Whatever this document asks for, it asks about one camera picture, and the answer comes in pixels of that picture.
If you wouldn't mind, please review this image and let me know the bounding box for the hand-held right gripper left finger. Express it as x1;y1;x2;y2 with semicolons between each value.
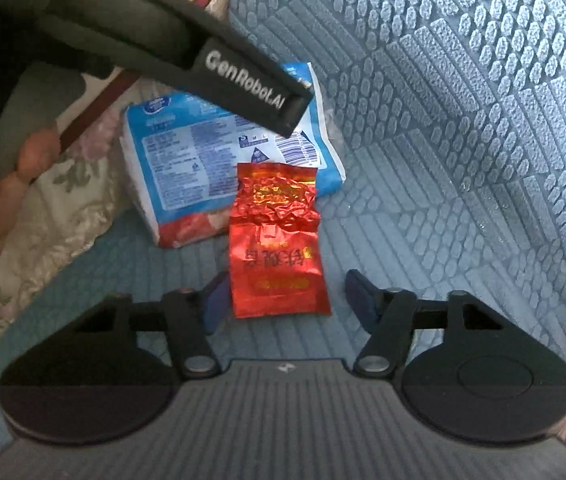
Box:
75;270;231;379

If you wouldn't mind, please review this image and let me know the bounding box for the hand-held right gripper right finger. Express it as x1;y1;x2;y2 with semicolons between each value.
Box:
344;270;503;379

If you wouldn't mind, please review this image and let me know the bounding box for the red foil packet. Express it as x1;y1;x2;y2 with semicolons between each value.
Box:
228;162;333;318

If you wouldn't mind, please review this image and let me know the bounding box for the blue tissue packet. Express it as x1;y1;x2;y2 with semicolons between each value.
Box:
120;62;346;249

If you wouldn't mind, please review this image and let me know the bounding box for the beige floral pillow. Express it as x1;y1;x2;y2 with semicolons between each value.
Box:
0;0;231;376

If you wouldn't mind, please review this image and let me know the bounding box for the blue quilted bed cover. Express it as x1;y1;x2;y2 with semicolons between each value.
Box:
0;0;566;411

